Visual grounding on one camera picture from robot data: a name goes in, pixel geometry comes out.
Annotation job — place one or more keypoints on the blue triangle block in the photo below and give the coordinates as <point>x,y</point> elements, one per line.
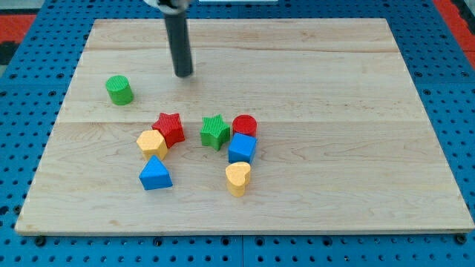
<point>155,175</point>

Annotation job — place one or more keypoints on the light wooden board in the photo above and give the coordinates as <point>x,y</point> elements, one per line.
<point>344,145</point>

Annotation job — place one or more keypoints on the red cylinder block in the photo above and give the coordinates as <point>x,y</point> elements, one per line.
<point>245,124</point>

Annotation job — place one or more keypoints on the blue cube block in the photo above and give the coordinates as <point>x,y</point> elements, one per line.
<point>242,148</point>

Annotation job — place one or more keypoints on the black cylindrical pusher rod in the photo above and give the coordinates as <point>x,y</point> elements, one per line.
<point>178,40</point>

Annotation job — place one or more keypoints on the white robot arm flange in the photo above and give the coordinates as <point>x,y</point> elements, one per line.
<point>169,7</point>

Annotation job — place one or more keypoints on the yellow heart block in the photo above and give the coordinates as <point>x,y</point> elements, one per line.
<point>238,176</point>

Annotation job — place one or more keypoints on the yellow hexagon block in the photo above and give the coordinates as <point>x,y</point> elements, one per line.
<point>152,143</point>

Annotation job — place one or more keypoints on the red star block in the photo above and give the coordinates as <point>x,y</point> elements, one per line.
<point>170,127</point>

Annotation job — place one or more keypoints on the green cylinder block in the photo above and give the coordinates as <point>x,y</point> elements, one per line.
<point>119,90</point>

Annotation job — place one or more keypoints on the green star block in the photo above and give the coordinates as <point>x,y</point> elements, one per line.
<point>214,132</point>

